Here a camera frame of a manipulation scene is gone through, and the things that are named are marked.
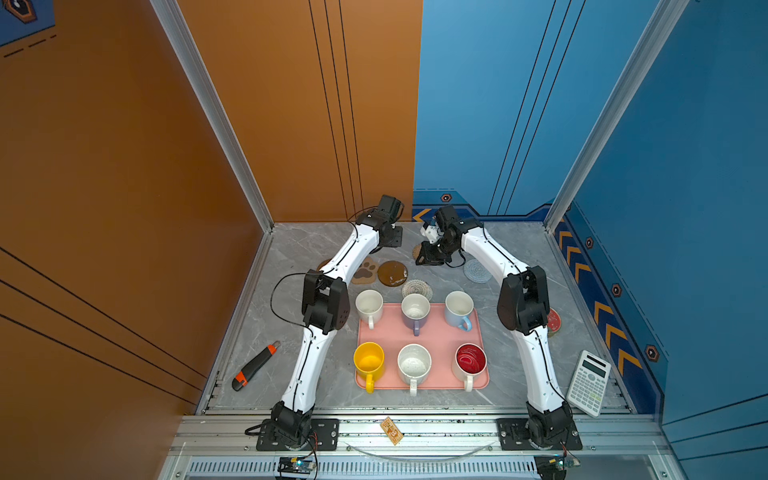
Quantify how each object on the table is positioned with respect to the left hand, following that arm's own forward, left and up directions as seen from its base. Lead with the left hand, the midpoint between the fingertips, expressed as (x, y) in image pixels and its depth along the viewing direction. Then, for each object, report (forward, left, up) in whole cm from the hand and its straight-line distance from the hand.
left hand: (393, 235), depth 101 cm
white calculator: (-45, -53, -10) cm, 71 cm away
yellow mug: (-39, +6, -11) cm, 41 cm away
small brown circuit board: (-57, -1, -11) cm, 58 cm away
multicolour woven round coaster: (-14, -8, -12) cm, 20 cm away
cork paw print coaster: (-8, +10, -12) cm, 17 cm away
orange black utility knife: (-40, +39, -12) cm, 58 cm away
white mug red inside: (-40, -22, -9) cm, 46 cm away
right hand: (-9, -8, -4) cm, 13 cm away
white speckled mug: (-40, -6, -10) cm, 42 cm away
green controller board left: (-63, +23, -13) cm, 69 cm away
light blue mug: (-24, -20, -7) cm, 32 cm away
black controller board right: (-63, -39, -13) cm, 75 cm away
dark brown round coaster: (-8, 0, -12) cm, 14 cm away
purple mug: (-22, -7, -10) cm, 26 cm away
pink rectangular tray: (-45, +8, -11) cm, 47 cm away
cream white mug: (-23, +7, -6) cm, 25 cm away
